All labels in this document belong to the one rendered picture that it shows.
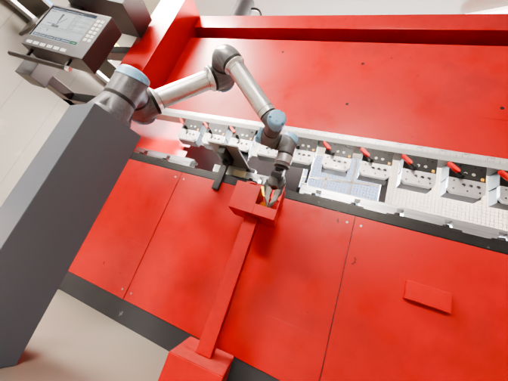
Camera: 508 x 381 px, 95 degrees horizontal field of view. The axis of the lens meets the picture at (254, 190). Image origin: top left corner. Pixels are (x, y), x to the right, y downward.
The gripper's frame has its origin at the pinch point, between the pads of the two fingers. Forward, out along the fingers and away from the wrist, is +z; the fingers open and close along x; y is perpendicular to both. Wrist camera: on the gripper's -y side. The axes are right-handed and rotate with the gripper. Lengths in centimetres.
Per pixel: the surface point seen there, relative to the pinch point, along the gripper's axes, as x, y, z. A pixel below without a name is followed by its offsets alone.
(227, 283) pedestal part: 5.4, -4.3, 35.5
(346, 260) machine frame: -38.6, 10.4, 11.8
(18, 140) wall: 350, 133, -8
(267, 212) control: -1.5, -6.8, 4.1
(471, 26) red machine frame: -80, 27, -144
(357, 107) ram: -29, 30, -77
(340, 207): -31.2, 13.2, -10.8
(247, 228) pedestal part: 5.0, -2.5, 12.8
